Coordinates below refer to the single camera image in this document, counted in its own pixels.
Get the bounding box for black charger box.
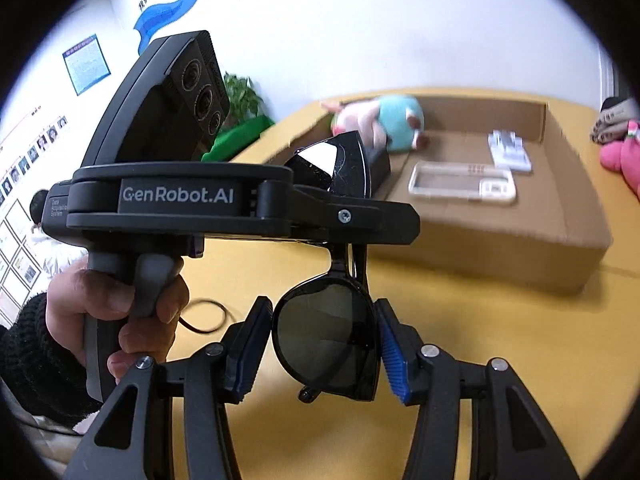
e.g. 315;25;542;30
366;148;390;195

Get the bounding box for pig plush teal shirt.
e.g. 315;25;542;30
320;94;428;153

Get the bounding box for black sunglasses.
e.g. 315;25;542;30
271;243;382;404

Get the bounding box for white folding phone stand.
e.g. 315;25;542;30
488;130;533;174

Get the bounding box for black knit sleeve forearm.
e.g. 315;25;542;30
1;292;102;428

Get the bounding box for person's left hand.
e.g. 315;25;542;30
46;257;190;380

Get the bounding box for green cloth covered bench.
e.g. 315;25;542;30
201;115;274;162

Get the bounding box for green potted plant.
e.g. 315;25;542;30
224;73;264;129

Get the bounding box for shallow cardboard box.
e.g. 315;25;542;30
267;94;614;291

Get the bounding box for pink plush toy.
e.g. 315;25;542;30
600;120;640;194

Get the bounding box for black cable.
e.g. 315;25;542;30
178;299;236;335

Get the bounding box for blue wall poster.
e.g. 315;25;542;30
62;35;111;96

